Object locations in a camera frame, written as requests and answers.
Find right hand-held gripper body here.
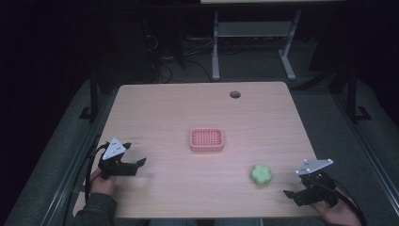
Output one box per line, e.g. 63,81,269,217
295,158,339,208

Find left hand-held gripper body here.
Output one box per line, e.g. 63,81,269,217
98,137,139,180

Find green flower-shaped soap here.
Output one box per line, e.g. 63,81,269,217
249,163,273,186

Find pink slotted soap dish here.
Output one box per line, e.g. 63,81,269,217
188,127,225,153

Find person's right hand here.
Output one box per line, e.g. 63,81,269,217
310,187,362,226

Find person's left hand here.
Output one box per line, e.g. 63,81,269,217
89,169,118,196

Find black metal stand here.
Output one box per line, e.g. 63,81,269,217
78,67,102,123
344,65,373,123

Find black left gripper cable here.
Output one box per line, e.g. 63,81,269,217
83,141,111,205

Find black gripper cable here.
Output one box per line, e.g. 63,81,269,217
83,141,111,205
331,178,368,226

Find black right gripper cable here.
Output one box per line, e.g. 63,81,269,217
331,178,368,226

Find floor cables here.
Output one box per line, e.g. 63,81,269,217
144,32,217,84

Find white metal table frame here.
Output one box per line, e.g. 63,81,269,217
211,8,303,81

